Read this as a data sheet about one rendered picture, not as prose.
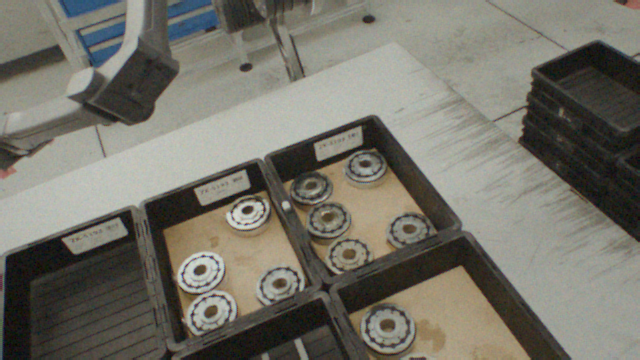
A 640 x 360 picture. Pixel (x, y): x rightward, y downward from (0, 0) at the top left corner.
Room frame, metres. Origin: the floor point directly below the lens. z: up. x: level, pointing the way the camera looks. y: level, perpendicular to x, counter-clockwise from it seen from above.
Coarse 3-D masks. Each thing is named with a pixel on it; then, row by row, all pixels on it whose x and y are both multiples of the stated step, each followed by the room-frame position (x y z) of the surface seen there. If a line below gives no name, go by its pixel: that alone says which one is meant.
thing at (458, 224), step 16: (336, 128) 0.97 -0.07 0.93; (384, 128) 0.94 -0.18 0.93; (304, 144) 0.94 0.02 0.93; (272, 176) 0.85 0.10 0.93; (432, 192) 0.71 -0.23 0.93; (448, 208) 0.66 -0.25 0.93; (304, 240) 0.66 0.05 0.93; (432, 240) 0.60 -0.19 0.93; (384, 256) 0.58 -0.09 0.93; (320, 272) 0.58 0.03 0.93; (352, 272) 0.56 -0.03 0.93
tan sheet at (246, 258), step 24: (264, 192) 0.90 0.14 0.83; (216, 216) 0.86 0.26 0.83; (168, 240) 0.81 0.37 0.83; (192, 240) 0.80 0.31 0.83; (216, 240) 0.78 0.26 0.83; (240, 240) 0.77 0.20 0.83; (264, 240) 0.76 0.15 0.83; (288, 240) 0.74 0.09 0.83; (240, 264) 0.70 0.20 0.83; (264, 264) 0.69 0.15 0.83; (240, 288) 0.64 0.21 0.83; (192, 336) 0.55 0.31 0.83
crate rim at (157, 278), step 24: (240, 168) 0.90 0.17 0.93; (264, 168) 0.88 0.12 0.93; (168, 192) 0.87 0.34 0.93; (144, 216) 0.81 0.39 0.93; (288, 216) 0.73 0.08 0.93; (312, 264) 0.60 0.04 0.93; (312, 288) 0.54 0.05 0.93; (168, 312) 0.56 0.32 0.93; (264, 312) 0.51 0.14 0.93; (168, 336) 0.51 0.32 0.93
